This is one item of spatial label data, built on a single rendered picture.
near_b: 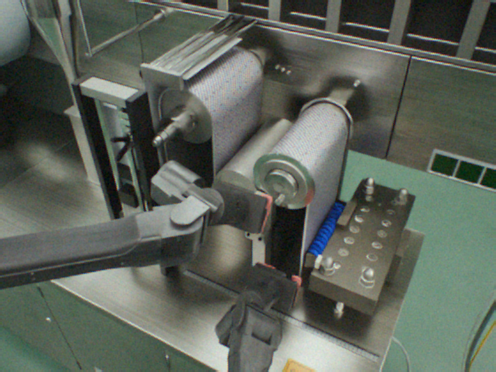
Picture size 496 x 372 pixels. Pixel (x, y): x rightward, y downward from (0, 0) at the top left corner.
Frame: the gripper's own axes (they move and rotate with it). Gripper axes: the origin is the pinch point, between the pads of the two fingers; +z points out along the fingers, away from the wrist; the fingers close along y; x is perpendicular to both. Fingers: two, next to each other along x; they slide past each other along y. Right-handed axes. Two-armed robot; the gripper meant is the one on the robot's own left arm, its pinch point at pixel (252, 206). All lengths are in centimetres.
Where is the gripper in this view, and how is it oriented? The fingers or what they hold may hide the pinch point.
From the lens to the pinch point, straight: 83.9
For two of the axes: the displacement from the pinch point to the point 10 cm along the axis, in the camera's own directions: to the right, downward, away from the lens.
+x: 2.9, -9.6, -0.8
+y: 8.9, 2.9, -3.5
